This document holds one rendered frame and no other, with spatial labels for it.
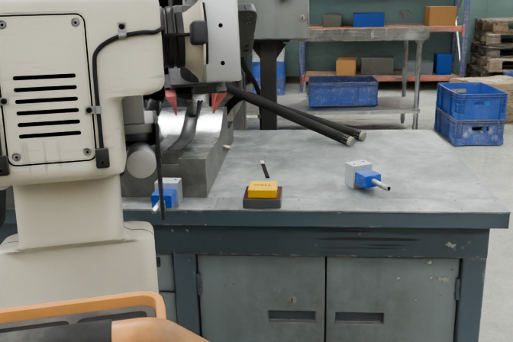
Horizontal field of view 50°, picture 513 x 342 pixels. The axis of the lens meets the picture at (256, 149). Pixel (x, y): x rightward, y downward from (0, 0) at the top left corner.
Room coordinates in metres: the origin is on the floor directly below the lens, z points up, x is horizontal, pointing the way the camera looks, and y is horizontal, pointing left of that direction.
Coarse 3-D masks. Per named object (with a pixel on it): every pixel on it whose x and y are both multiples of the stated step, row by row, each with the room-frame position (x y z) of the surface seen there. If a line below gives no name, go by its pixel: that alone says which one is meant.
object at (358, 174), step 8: (360, 160) 1.23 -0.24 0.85; (352, 168) 1.19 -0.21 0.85; (360, 168) 1.19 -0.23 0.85; (368, 168) 1.20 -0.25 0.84; (352, 176) 1.19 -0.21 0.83; (360, 176) 1.17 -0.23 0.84; (368, 176) 1.15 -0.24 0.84; (376, 176) 1.16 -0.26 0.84; (352, 184) 1.19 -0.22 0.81; (360, 184) 1.17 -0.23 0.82; (368, 184) 1.15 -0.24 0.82; (376, 184) 1.14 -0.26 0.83; (384, 184) 1.12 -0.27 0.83
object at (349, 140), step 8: (256, 96) 1.77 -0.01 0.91; (256, 104) 1.75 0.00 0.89; (264, 104) 1.73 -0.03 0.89; (272, 104) 1.72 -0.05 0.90; (272, 112) 1.72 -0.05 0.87; (280, 112) 1.69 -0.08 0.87; (288, 112) 1.68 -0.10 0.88; (296, 120) 1.65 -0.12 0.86; (304, 120) 1.64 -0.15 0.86; (312, 120) 1.64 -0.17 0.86; (312, 128) 1.62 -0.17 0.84; (320, 128) 1.60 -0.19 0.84; (328, 128) 1.59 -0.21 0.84; (328, 136) 1.58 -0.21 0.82; (336, 136) 1.57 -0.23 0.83; (344, 136) 1.55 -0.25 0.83; (352, 144) 1.55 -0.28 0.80
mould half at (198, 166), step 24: (168, 120) 1.44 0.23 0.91; (216, 120) 1.43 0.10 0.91; (168, 144) 1.29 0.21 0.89; (192, 144) 1.29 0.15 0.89; (216, 144) 1.31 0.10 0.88; (168, 168) 1.16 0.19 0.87; (192, 168) 1.16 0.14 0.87; (216, 168) 1.30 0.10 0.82; (144, 192) 1.17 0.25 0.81; (192, 192) 1.16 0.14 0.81
